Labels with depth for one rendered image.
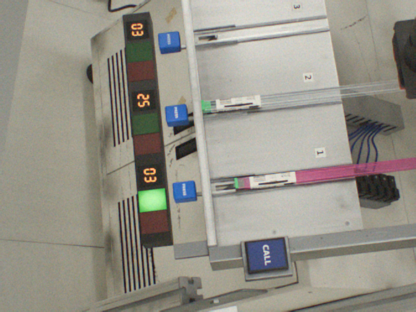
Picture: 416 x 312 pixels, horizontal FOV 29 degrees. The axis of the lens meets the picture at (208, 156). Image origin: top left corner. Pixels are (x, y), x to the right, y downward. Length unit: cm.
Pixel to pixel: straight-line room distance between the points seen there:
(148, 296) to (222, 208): 18
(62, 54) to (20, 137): 26
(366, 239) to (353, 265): 39
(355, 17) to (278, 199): 73
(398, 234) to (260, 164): 20
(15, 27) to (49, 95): 77
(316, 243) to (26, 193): 88
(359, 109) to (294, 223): 50
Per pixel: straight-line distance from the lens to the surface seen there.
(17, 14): 113
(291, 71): 112
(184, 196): 105
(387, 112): 158
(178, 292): 111
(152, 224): 107
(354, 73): 162
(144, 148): 110
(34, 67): 189
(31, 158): 180
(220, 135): 109
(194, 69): 110
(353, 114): 149
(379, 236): 105
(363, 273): 145
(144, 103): 112
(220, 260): 103
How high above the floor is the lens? 145
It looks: 43 degrees down
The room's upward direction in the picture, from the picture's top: 66 degrees clockwise
